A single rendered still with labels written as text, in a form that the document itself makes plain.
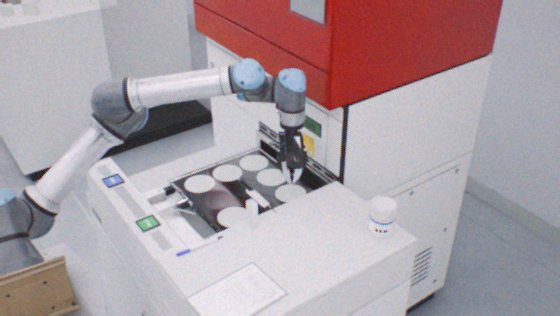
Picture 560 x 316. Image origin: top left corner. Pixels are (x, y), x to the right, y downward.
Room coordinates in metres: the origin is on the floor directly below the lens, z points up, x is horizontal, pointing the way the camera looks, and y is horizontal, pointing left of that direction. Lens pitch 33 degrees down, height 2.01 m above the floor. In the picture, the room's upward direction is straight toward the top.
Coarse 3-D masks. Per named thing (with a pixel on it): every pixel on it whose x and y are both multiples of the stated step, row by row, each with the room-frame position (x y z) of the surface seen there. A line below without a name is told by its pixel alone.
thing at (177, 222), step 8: (160, 200) 1.49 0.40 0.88; (168, 216) 1.41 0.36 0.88; (176, 216) 1.41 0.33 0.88; (176, 224) 1.37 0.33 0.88; (184, 224) 1.37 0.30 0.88; (176, 232) 1.33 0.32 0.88; (184, 232) 1.33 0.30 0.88; (192, 232) 1.33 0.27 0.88; (184, 240) 1.30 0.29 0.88; (192, 240) 1.30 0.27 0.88
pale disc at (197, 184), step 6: (186, 180) 1.57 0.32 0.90; (192, 180) 1.58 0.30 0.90; (198, 180) 1.58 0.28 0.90; (204, 180) 1.58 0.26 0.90; (210, 180) 1.58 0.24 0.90; (186, 186) 1.54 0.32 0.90; (192, 186) 1.54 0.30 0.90; (198, 186) 1.54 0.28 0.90; (204, 186) 1.54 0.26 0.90; (210, 186) 1.54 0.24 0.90; (198, 192) 1.51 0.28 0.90
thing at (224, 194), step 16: (272, 160) 1.70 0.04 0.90; (192, 176) 1.60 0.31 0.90; (256, 176) 1.60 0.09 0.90; (192, 192) 1.51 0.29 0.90; (208, 192) 1.51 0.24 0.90; (224, 192) 1.51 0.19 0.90; (240, 192) 1.51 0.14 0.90; (272, 192) 1.51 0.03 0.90; (208, 208) 1.42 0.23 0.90; (224, 208) 1.42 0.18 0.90; (272, 208) 1.43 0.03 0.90
